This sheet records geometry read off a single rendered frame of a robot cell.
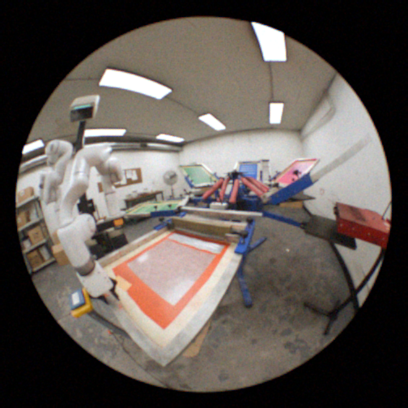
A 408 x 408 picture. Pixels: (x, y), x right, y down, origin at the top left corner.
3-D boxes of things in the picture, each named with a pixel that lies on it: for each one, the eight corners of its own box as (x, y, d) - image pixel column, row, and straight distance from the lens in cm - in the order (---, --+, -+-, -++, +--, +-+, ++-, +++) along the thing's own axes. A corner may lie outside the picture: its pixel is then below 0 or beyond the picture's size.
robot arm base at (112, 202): (108, 214, 99) (103, 195, 97) (121, 210, 99) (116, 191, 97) (108, 219, 84) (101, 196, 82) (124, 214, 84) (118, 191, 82)
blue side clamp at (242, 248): (244, 263, 53) (245, 251, 49) (233, 261, 54) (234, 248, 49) (254, 231, 77) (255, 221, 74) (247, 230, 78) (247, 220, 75)
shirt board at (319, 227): (348, 233, 131) (350, 224, 129) (351, 259, 97) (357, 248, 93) (246, 204, 160) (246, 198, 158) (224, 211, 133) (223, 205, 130)
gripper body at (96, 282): (95, 252, 44) (110, 277, 49) (72, 264, 46) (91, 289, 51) (98, 264, 37) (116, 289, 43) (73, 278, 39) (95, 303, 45)
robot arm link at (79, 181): (92, 180, 51) (96, 236, 45) (70, 189, 58) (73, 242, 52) (83, 169, 45) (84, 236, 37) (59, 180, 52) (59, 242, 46)
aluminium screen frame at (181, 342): (169, 366, 39) (163, 367, 35) (95, 268, 76) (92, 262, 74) (252, 229, 77) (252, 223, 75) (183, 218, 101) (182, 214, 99)
